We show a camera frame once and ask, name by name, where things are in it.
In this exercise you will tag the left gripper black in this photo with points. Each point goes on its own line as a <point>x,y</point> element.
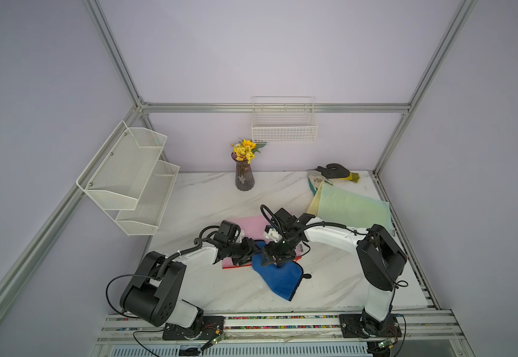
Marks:
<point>249,250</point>

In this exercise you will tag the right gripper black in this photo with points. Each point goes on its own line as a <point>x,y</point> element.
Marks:
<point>277,253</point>

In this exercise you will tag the yellow mesh document bag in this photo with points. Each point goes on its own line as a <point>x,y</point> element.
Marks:
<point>314,205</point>

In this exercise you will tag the pink mesh document bag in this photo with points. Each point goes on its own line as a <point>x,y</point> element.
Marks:
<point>252,227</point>

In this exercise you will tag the green zipper mesh document bag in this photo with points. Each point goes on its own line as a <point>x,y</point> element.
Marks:
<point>352,209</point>

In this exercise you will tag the blue microfiber cleaning cloth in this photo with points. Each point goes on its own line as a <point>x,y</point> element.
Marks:
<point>284,281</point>

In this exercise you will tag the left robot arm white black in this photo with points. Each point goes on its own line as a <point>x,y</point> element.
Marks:
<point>153,291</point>

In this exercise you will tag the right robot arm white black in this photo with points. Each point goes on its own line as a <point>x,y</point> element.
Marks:
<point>381,258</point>

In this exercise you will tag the green white work glove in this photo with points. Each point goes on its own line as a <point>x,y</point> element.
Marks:
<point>315,180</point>

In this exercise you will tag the dark purple glass vase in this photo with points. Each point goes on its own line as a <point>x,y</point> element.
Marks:
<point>244,179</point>

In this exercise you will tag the black yellow work glove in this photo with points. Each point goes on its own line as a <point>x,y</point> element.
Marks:
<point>337,171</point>

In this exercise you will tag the yellow artificial flowers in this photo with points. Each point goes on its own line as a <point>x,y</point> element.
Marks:
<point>245,150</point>

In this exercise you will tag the white two-tier mesh shelf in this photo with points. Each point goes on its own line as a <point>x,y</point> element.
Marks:
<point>130,181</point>

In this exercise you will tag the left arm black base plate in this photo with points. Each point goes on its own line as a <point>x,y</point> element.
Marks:
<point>205,327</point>

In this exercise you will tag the white wire wall basket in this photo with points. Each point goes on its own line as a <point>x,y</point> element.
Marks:
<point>281,119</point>

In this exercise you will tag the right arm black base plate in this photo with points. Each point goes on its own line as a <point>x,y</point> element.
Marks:
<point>363,326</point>

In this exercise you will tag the aluminium frame rail base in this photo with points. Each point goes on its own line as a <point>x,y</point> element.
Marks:
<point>422,332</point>

